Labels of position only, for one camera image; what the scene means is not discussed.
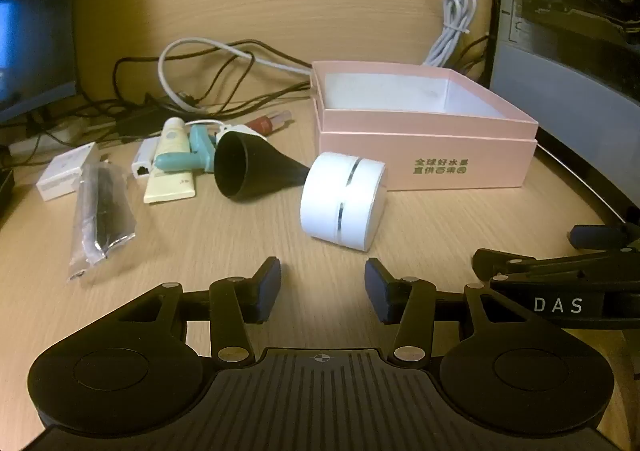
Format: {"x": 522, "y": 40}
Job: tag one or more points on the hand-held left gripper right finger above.
{"x": 377, "y": 291}

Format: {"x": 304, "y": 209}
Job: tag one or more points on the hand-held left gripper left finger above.
{"x": 267, "y": 288}

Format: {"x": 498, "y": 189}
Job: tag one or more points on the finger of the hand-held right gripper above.
{"x": 520, "y": 266}
{"x": 600, "y": 237}

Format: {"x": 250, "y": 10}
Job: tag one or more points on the white round case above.
{"x": 330, "y": 201}

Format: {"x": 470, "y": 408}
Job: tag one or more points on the black funnel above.
{"x": 235, "y": 166}

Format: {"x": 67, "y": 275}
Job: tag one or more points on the teal plastic tool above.
{"x": 200, "y": 143}

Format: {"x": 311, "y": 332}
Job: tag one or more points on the red tube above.
{"x": 267, "y": 123}

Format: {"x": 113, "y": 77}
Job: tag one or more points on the pink cardboard box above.
{"x": 475, "y": 166}
{"x": 425, "y": 120}

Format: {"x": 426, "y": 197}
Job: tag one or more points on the black item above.
{"x": 100, "y": 211}

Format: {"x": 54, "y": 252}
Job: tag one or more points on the white charger cube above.
{"x": 60, "y": 171}

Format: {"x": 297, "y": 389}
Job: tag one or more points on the cream tube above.
{"x": 170, "y": 186}

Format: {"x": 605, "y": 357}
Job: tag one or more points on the computer case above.
{"x": 565, "y": 81}

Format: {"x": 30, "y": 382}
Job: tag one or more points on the white adapter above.
{"x": 145, "y": 156}

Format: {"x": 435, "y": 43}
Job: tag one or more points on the white power strip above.
{"x": 45, "y": 138}

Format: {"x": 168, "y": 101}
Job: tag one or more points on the black object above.
{"x": 6, "y": 196}

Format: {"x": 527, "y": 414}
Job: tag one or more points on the computer monitor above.
{"x": 30, "y": 31}

